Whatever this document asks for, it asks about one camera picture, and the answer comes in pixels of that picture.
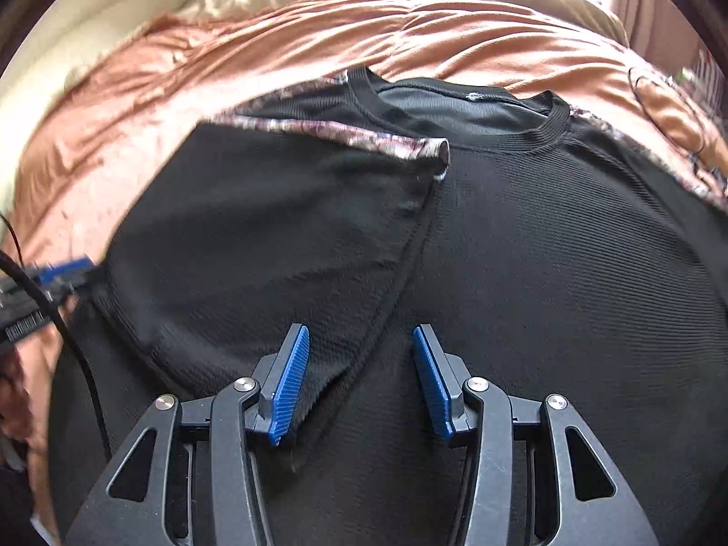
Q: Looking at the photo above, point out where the black knit sweater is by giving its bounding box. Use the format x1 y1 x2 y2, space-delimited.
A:
48 68 728 546

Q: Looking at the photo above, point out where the orange-brown blanket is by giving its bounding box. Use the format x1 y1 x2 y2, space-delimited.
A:
11 0 728 524

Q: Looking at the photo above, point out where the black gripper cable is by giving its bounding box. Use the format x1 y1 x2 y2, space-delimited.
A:
0 213 111 461

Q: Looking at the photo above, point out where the pink curtain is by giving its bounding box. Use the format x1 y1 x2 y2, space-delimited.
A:
611 0 718 69

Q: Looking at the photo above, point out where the striped paper bag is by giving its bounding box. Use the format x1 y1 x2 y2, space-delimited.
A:
693 50 724 97

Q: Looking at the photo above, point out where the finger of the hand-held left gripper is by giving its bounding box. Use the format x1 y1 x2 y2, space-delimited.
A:
0 256 97 305
0 308 61 345

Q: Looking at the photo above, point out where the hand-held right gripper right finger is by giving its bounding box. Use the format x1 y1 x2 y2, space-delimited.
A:
412 323 661 546

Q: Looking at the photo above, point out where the cream padded headboard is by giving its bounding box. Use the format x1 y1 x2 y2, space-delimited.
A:
0 0 200 206

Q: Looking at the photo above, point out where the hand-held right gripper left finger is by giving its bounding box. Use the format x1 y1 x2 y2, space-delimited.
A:
65 323 311 546

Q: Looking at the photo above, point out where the coiled black cable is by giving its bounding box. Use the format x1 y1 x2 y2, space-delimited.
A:
628 65 728 183

